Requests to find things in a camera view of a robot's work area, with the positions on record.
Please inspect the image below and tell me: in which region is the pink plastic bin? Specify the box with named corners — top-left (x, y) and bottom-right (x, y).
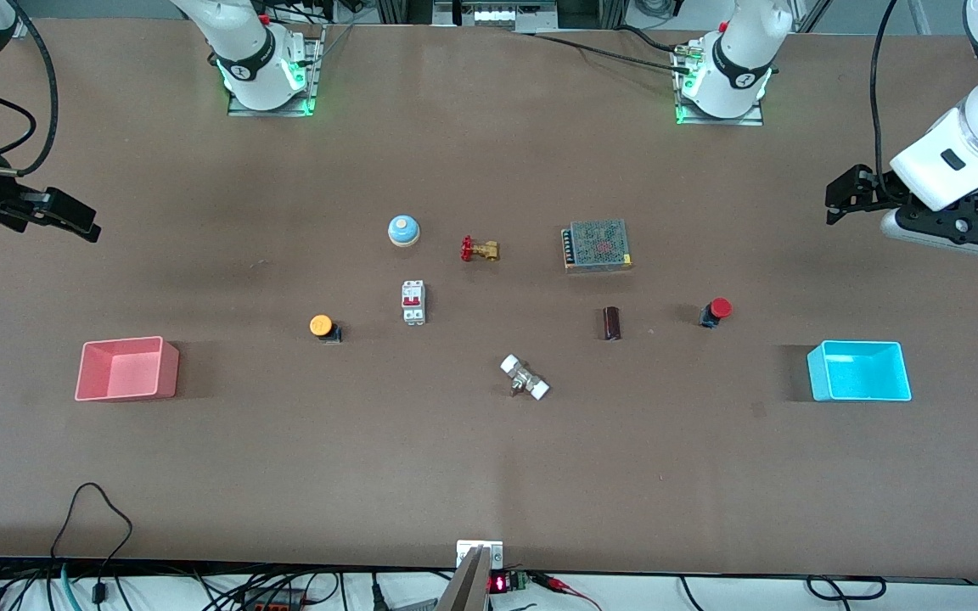
top-left (75, 336), bottom-right (180, 401)

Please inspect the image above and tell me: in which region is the cyan plastic bin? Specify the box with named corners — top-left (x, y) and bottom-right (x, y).
top-left (807, 340), bottom-right (913, 402)

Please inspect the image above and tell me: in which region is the metal mesh power supply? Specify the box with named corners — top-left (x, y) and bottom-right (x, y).
top-left (562, 220), bottom-right (634, 273)

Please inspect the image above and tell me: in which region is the metal fitting with white caps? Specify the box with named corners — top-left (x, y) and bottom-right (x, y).
top-left (500, 355), bottom-right (551, 401)

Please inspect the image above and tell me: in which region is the grey metal bar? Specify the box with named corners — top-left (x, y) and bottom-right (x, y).
top-left (436, 547), bottom-right (491, 611)

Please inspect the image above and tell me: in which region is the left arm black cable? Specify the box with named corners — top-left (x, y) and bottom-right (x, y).
top-left (869, 0), bottom-right (899, 179)

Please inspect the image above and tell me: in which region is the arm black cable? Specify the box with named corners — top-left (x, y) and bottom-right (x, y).
top-left (0, 0), bottom-right (60, 177)
top-left (869, 0), bottom-right (899, 179)

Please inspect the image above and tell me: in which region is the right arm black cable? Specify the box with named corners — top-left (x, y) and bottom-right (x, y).
top-left (0, 0), bottom-right (60, 177)

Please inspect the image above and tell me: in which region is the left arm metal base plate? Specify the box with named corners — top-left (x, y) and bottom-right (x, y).
top-left (674, 42), bottom-right (766, 126)

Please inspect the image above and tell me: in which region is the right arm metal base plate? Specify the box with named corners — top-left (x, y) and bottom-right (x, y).
top-left (228, 25), bottom-right (321, 117)

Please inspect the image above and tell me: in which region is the aluminium frame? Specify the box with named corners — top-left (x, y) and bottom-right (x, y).
top-left (433, 0), bottom-right (559, 34)

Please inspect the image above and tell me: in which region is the teal cable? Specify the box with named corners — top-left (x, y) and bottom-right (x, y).
top-left (59, 563), bottom-right (84, 611)

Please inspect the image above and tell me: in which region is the looped black cable with ferrite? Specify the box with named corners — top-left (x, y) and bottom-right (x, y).
top-left (50, 483), bottom-right (134, 611)

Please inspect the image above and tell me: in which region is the red clip cable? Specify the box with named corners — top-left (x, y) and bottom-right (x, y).
top-left (531, 573), bottom-right (604, 611)

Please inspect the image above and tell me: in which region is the white mounting bracket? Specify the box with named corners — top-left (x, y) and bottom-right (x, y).
top-left (457, 540), bottom-right (504, 569)

